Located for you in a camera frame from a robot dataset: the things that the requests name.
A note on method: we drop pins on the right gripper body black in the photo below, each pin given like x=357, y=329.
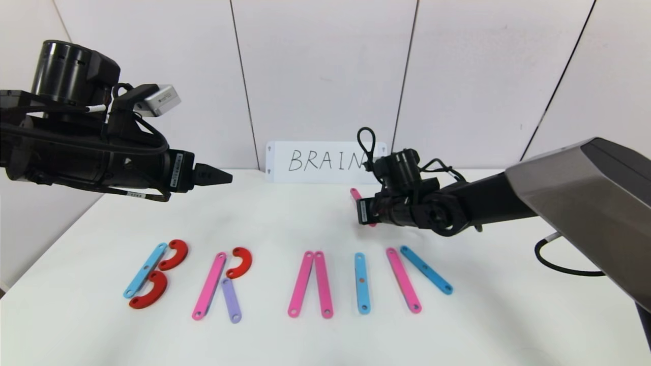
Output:
x=362, y=211

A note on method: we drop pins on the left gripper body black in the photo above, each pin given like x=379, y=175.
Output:
x=181, y=171

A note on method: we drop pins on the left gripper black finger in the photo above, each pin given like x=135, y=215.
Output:
x=208, y=169
x=208, y=181

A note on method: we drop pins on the short pink bar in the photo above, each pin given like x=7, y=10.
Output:
x=355, y=193

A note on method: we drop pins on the long pink bar with holes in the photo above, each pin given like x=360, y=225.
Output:
x=209, y=287
x=323, y=284
x=403, y=279
x=300, y=284

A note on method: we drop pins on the short blue bar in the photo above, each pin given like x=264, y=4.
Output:
x=426, y=269

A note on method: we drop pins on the red C-shaped piece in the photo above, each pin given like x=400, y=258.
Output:
x=245, y=259
x=181, y=252
x=158, y=292

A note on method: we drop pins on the short purple bar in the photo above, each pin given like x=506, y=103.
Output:
x=231, y=300

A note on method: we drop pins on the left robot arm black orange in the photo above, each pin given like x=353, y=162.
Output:
x=51, y=152

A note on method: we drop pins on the white sign card reading BRAIN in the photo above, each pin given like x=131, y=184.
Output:
x=305, y=173

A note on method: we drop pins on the long blue bar with holes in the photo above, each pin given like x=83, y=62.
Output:
x=145, y=270
x=362, y=292

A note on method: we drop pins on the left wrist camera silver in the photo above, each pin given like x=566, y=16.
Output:
x=160, y=100

